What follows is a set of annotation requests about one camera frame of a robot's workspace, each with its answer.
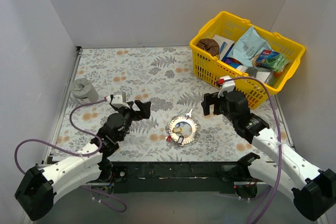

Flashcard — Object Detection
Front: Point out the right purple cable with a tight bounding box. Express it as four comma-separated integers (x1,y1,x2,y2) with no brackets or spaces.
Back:
223,76,283,224

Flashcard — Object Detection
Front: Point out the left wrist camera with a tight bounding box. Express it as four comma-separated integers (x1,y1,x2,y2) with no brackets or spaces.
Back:
105,91,130,109

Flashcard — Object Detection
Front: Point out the light blue chips bag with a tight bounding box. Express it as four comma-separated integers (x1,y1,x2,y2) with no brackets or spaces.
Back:
228,26,272,67

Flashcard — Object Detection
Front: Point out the round metal key organizer ring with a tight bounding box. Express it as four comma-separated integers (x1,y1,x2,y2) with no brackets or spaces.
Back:
165,115,201,146

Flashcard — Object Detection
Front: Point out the yellow plastic shopping basket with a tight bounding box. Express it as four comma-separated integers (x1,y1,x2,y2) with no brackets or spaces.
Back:
190,11,306,109

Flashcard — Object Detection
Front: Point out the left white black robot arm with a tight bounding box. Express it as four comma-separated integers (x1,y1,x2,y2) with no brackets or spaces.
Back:
14,95,151,221

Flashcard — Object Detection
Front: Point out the brown round bread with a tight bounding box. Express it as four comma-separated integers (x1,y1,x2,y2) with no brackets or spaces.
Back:
196,38,220,56

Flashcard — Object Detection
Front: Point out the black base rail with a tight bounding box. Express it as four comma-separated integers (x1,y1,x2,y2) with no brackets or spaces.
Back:
81,161,266,195

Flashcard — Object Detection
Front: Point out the green wrapped package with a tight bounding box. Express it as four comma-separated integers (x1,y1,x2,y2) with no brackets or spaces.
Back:
255,49,290,73

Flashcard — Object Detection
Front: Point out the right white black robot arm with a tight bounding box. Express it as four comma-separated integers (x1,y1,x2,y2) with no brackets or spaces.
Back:
201,91,335,221

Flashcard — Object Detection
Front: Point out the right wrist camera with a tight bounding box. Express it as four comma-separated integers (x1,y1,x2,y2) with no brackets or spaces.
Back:
217,76,235,98

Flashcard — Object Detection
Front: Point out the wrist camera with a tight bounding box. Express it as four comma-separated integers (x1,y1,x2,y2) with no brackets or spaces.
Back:
217,76,235,98
105,91,130,109

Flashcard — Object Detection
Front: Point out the white box in basket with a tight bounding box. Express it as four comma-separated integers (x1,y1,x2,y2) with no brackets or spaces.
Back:
213,35,235,61

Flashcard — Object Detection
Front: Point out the grey tape roll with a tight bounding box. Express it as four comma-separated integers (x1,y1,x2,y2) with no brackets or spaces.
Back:
70,78,99,104

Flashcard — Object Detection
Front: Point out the yellow key tag with key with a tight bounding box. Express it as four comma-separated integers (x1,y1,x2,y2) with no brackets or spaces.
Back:
172,127,183,133

